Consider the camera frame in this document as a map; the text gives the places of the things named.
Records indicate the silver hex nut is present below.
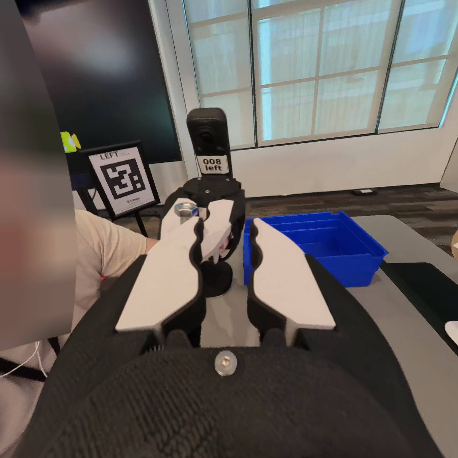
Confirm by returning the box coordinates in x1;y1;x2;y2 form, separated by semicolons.
174;201;199;218

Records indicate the framed marker sign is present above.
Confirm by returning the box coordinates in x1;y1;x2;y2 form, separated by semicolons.
79;140;161;237

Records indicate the thin white cable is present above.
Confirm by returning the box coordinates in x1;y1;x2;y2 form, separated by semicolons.
0;340;48;380

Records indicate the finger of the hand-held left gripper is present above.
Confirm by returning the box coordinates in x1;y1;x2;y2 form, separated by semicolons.
159;198;197;248
200;199;235;262

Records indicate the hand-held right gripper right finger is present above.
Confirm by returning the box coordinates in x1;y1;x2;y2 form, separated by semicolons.
247;218;337;333

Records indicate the blue plastic bin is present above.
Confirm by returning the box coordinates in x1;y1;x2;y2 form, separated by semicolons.
243;210;389;287

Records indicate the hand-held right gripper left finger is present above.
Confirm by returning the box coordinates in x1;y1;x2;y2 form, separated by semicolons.
114;216;207;334

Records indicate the large grid window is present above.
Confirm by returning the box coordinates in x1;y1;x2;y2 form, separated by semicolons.
182;0;458;148

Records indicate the large black screen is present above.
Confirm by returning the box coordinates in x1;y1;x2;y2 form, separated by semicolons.
16;0;184;166

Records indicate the black shoulder strap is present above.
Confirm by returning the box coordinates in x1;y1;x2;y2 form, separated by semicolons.
0;336;61;383

